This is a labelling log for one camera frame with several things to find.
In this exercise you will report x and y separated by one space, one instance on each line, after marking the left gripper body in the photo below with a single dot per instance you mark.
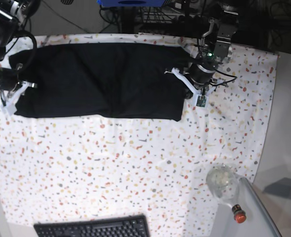
201 71

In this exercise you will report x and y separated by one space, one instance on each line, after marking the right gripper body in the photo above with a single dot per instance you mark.
9 77

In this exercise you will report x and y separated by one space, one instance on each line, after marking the black t-shirt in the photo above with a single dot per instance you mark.
114 80

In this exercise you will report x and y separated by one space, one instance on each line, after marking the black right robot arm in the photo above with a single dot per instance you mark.
14 14

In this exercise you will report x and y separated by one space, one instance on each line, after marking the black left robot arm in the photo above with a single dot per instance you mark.
214 46

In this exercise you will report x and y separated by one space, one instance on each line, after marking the clear glass bottle red cap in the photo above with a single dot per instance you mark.
223 184

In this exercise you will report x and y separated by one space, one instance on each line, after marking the blue box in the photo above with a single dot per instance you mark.
133 3

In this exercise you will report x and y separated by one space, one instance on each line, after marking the terrazzo pattern tablecloth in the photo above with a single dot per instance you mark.
85 168

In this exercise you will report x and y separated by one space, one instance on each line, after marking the black computer keyboard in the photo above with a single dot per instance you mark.
131 226

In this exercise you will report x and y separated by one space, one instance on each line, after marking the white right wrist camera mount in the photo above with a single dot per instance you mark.
9 99

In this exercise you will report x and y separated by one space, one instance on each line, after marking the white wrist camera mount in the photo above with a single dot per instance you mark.
9 99
201 91

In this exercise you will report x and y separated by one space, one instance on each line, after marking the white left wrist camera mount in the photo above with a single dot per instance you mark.
201 91

